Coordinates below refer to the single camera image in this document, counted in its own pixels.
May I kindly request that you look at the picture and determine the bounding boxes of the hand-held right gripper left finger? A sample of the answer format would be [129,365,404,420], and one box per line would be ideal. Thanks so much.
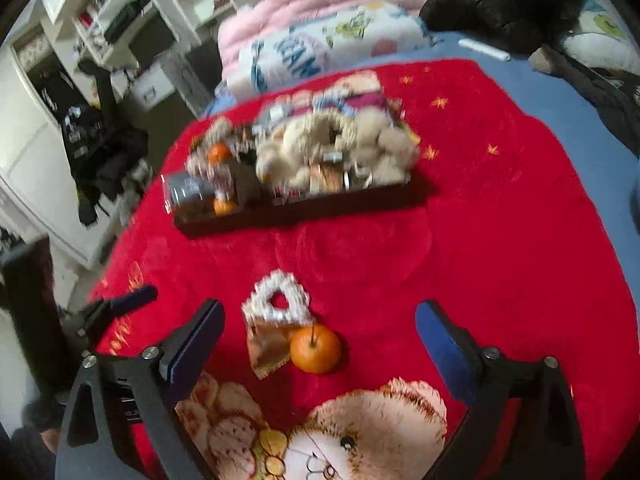
[55,298,226,480]

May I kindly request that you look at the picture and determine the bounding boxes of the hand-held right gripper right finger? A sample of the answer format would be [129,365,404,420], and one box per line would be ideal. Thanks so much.
[415,300,586,480]

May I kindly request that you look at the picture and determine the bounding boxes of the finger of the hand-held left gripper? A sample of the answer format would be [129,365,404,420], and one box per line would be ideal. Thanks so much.
[75,285,159,348]

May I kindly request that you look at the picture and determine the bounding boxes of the white crochet scrunchie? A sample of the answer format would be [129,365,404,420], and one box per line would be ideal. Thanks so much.
[241,269,313,326]

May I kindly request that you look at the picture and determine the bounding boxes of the black rectangular tray box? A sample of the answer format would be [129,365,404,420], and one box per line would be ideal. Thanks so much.
[162,95,426,238]

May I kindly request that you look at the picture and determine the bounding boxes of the cream crochet scrunchie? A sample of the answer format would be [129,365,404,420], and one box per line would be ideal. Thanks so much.
[295,110,358,161]

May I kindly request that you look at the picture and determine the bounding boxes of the black packet with clear plastic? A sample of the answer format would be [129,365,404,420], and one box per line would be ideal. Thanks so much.
[162,170,221,218]

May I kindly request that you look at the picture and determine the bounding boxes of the red printed blanket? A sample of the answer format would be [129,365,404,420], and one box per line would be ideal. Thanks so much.
[87,57,640,480]

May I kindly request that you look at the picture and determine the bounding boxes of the pile of dark clothes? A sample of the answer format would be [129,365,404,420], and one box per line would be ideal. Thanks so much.
[60,57,151,226]

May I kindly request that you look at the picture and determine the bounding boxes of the white cabinet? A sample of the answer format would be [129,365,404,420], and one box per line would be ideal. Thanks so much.
[0,50,121,268]

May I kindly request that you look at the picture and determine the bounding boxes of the dark brown plush toy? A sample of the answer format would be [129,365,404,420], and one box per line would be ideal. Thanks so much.
[230,162,266,206]

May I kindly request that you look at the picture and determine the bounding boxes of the white rabbit plush toy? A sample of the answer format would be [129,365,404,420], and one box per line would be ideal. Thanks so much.
[255,135,311,193]

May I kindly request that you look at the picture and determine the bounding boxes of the beige fluffy plush ball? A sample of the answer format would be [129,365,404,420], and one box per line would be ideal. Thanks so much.
[350,110,421,186]

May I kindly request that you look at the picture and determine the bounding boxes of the dark clothing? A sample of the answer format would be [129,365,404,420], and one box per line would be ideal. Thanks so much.
[530,45,640,161]

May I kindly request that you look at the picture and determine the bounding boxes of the white stick remote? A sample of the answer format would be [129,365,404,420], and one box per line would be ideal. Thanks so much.
[457,37,511,63]

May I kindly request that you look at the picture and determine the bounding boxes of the white cartoon print pillow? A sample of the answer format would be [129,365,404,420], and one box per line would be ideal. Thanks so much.
[237,2,436,98]

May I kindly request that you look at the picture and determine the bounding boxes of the white printed pillow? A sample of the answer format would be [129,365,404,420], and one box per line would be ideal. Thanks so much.
[560,12,640,78]

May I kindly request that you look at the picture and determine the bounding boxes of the black puffy jacket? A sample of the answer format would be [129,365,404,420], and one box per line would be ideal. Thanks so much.
[419,0,586,56]

